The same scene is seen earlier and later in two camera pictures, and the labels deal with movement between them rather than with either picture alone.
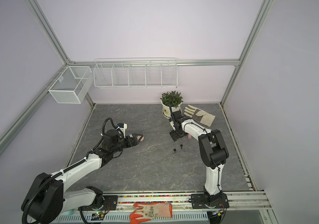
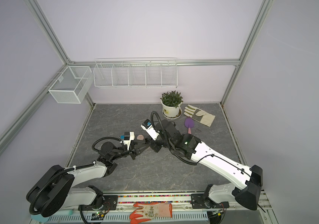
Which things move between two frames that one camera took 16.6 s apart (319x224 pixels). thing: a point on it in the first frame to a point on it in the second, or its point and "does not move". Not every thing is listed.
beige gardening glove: x=204 y=117 does not move
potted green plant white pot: x=172 y=98 does not move
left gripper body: x=128 y=143 to x=132 y=152
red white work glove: x=151 y=210 does not move
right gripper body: x=175 y=134 to x=157 y=145
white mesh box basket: x=71 y=85 does not move
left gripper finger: x=135 y=135 to x=140 y=143
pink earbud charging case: x=138 y=136 does not move
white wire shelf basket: x=135 y=73 does not move
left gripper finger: x=136 y=142 to x=140 y=148
